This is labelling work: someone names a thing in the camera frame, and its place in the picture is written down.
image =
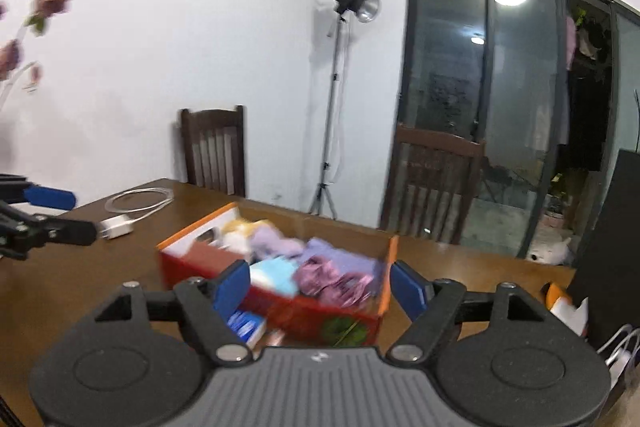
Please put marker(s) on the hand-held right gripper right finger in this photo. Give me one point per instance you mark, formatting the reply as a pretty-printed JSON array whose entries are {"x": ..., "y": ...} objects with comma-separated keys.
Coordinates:
[{"x": 407, "y": 292}]

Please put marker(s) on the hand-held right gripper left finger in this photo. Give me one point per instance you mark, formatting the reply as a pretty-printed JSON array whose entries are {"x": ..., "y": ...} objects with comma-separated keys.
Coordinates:
[{"x": 232, "y": 289}]

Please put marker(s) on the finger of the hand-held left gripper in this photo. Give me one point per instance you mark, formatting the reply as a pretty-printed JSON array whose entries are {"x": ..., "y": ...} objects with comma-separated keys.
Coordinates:
[
  {"x": 50, "y": 198},
  {"x": 65, "y": 232}
]

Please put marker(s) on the pink plush toy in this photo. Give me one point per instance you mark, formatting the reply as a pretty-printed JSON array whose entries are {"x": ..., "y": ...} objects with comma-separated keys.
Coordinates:
[{"x": 275, "y": 242}]

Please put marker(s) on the lavender cloth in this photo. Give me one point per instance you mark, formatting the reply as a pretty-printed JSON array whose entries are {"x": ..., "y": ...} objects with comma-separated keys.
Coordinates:
[{"x": 345, "y": 257}]

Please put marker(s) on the red cardboard box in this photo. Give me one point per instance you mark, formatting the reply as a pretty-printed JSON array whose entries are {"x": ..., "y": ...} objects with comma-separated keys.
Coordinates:
[{"x": 310, "y": 316}]

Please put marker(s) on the blue tissue packet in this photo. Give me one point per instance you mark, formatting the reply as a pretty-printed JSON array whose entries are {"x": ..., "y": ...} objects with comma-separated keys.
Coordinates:
[{"x": 247, "y": 329}]

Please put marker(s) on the white charger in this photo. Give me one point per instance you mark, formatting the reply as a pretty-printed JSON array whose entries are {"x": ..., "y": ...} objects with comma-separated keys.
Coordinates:
[{"x": 116, "y": 228}]

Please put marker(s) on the yellow plush toy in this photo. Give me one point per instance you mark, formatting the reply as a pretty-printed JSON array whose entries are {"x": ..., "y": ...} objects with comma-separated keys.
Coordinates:
[{"x": 240, "y": 232}]

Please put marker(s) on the white plush toy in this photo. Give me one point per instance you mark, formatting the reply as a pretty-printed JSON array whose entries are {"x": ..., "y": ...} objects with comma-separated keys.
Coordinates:
[{"x": 547, "y": 252}]

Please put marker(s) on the dark wooden chair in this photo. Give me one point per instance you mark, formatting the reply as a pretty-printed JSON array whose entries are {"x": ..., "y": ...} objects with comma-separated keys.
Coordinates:
[
  {"x": 212, "y": 122},
  {"x": 435, "y": 147}
]

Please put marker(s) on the orange white paper item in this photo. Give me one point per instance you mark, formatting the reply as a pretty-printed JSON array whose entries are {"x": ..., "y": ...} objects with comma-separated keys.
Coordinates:
[{"x": 565, "y": 307}]

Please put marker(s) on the potted plant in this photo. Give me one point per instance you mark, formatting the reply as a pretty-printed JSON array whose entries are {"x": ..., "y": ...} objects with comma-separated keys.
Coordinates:
[{"x": 554, "y": 217}]

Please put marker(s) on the black panel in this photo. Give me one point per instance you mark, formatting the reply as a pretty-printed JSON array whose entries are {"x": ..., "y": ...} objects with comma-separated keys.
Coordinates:
[{"x": 615, "y": 232}]

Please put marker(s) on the sliding glass door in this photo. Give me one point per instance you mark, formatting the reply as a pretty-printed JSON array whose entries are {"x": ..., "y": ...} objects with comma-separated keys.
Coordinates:
[{"x": 450, "y": 57}]

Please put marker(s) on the hanging clothes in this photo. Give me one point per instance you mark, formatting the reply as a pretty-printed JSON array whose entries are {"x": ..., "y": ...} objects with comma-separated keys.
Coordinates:
[{"x": 585, "y": 107}]

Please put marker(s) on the studio light on stand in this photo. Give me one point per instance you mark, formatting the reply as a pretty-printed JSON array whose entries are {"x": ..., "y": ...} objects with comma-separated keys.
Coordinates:
[{"x": 357, "y": 7}]

